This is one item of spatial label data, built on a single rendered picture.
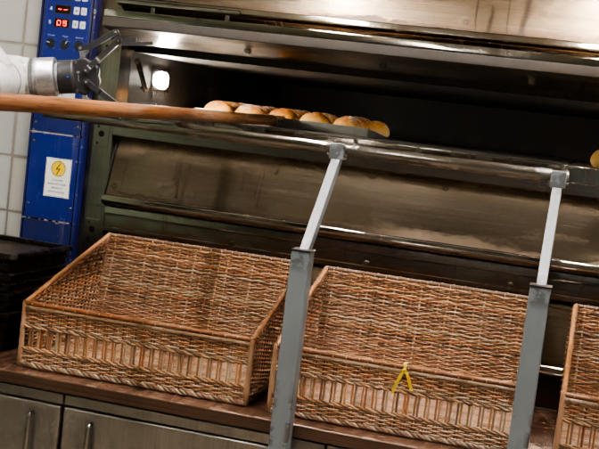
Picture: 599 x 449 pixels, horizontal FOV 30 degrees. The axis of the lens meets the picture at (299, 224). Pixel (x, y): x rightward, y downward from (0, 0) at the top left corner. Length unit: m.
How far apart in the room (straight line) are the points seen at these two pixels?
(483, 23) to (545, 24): 0.15
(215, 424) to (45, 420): 0.40
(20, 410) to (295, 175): 0.91
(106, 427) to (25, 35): 1.17
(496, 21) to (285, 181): 0.67
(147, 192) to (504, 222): 0.94
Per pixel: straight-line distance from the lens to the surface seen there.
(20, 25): 3.18
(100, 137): 3.06
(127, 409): 2.51
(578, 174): 2.79
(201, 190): 2.95
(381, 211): 2.84
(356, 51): 2.70
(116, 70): 3.05
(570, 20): 2.80
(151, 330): 2.50
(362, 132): 3.35
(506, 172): 2.42
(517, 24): 2.80
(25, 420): 2.62
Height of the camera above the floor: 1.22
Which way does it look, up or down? 6 degrees down
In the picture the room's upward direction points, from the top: 7 degrees clockwise
